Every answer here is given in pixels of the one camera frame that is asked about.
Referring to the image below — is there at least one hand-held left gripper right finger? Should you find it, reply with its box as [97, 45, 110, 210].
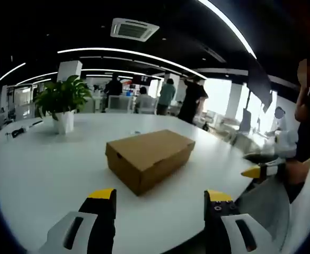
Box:
[203, 189, 274, 254]

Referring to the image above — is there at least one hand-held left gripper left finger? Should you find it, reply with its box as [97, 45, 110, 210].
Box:
[38, 188, 117, 254]

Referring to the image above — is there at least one brown cardboard shoe box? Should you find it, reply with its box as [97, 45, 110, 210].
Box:
[105, 129, 196, 196]

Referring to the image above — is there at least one dark hanging panel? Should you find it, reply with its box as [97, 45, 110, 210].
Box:
[246, 52, 274, 113]

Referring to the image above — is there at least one white office chair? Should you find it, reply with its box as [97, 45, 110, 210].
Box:
[136, 98, 157, 115]
[108, 94, 133, 114]

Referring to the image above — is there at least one black and white tool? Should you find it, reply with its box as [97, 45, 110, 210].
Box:
[4, 120, 43, 139]

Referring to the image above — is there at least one ceiling light strip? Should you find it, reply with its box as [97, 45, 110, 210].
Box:
[57, 47, 208, 80]
[197, 0, 258, 60]
[16, 71, 59, 86]
[0, 62, 26, 81]

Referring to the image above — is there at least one green potted plant white pot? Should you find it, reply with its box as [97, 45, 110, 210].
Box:
[34, 75, 92, 135]

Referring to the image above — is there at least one ceiling air conditioner vent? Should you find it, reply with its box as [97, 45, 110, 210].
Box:
[110, 17, 161, 43]

